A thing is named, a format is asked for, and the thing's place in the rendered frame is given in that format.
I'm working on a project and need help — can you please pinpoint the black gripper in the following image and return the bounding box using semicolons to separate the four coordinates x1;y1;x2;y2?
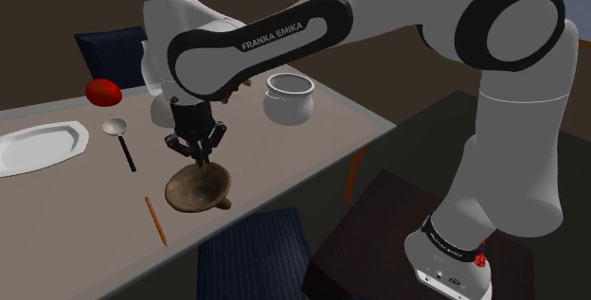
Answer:
164;97;228;167

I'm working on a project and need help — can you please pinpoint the brown clay bowl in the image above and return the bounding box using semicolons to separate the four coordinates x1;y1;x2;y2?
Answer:
164;162;233;214

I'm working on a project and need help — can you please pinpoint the pale glass vase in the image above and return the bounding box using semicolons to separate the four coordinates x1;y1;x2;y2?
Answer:
139;39;177;130

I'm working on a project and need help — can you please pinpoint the orange pencil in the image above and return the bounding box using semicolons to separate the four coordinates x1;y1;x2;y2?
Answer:
144;196;169;248

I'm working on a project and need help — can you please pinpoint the white round pot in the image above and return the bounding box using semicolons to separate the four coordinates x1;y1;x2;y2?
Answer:
262;72;316;127

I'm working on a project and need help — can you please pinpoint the red tomato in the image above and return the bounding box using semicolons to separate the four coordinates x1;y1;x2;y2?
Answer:
84;78;123;108

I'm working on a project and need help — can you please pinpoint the dark blue chair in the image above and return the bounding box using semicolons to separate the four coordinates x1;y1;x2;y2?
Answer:
196;207;312;300
73;26;150;91

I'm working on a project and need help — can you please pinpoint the grey table with orange legs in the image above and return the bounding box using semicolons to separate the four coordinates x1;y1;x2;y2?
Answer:
0;63;397;300

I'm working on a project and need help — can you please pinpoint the white octagonal plate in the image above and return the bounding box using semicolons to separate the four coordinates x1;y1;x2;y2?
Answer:
0;120;90;179

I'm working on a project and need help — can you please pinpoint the dark robot stand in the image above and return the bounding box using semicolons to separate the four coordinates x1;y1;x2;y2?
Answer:
299;167;537;300

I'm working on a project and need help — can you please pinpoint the silver spoon with black handle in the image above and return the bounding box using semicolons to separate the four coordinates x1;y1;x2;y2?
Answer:
101;117;137;173

